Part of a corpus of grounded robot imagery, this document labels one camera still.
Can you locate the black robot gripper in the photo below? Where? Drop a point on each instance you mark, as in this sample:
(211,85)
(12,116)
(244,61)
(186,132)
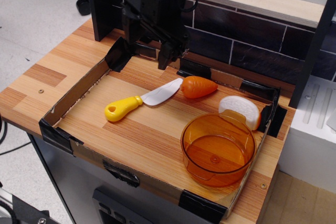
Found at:
(163,19)

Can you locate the orange plastic toy carrot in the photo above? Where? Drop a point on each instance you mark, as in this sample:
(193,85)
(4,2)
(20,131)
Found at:
(195,87)

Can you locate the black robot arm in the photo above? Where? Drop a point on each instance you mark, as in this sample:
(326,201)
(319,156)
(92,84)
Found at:
(162,18)

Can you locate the taped cardboard fence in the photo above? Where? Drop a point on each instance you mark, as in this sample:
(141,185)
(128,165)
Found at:
(135,166)

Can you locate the transparent orange plastic pot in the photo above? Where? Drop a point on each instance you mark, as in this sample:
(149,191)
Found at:
(217,148)

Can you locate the black brick pattern backsplash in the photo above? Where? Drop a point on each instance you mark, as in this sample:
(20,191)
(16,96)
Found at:
(268,37)

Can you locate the black caster wheel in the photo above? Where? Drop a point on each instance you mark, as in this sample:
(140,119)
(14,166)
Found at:
(83,7)

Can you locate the white toy food slice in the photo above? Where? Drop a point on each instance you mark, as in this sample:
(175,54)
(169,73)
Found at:
(244,107)

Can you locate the white block with grooves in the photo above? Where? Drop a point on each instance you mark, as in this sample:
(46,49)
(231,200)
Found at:
(309,150)

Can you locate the yellow handled white toy knife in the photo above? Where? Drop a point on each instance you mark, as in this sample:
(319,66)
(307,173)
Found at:
(117,110)

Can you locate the black metal bracket with screw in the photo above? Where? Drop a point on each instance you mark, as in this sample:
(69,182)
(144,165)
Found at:
(14,210)

